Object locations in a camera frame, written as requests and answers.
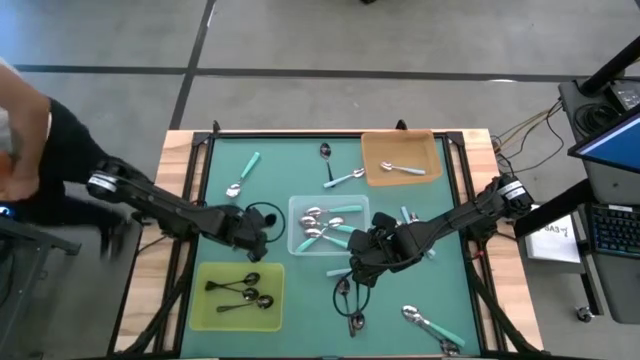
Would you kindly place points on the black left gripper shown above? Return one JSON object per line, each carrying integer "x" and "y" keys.
{"x": 245, "y": 227}

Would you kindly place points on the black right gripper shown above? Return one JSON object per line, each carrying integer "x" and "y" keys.
{"x": 395, "y": 245}

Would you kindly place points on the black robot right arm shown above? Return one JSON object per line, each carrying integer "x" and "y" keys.
{"x": 465, "y": 212}

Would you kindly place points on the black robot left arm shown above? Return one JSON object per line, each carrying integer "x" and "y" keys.
{"x": 150, "y": 200}

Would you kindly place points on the clear plastic bin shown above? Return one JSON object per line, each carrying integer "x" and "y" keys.
{"x": 360, "y": 245}

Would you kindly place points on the yellow plastic bin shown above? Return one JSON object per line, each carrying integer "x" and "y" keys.
{"x": 235, "y": 320}

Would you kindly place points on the teal green table mat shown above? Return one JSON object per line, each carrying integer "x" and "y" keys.
{"x": 280, "y": 170}

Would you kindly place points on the orange plastic bin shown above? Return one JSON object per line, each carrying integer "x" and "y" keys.
{"x": 400, "y": 145}

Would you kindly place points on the white paper sheet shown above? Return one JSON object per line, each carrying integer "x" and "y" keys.
{"x": 550, "y": 245}

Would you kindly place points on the black cart bar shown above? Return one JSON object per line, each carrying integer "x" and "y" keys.
{"x": 550, "y": 210}

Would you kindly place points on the dark grey side table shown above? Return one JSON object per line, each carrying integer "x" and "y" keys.
{"x": 45, "y": 241}

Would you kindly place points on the person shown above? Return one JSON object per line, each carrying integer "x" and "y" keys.
{"x": 70, "y": 150}

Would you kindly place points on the cart caster wheel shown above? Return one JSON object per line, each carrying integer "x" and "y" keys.
{"x": 584, "y": 314}

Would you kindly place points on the grey computer cart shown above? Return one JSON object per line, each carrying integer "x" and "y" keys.
{"x": 615, "y": 290}

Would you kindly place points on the black keyboard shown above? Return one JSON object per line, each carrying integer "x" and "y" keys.
{"x": 617, "y": 230}

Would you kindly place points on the black device with blue light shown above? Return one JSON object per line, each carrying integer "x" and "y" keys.
{"x": 5, "y": 212}

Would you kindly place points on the monitor with blue screen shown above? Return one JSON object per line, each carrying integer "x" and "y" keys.
{"x": 615, "y": 145}

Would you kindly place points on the black power adapter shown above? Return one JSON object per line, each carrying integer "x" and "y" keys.
{"x": 627, "y": 95}

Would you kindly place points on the black pole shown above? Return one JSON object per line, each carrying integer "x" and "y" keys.
{"x": 610, "y": 67}

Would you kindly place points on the black aluminium rig frame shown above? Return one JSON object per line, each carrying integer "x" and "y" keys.
{"x": 200, "y": 138}

